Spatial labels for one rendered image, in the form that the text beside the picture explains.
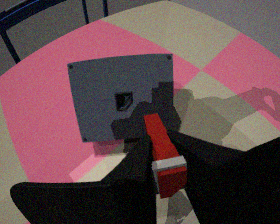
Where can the dark grey panel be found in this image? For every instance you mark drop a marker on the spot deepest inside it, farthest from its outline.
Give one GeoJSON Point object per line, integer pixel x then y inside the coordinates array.
{"type": "Point", "coordinates": [112, 95]}

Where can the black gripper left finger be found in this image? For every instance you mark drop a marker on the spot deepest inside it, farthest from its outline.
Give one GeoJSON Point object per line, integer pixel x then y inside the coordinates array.
{"type": "Point", "coordinates": [123, 196]}

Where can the dark red peg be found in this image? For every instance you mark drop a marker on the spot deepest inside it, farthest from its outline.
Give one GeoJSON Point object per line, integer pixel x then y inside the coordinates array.
{"type": "Point", "coordinates": [169, 170]}

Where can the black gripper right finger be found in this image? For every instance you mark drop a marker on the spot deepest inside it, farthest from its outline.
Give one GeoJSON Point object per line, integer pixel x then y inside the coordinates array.
{"type": "Point", "coordinates": [223, 183]}

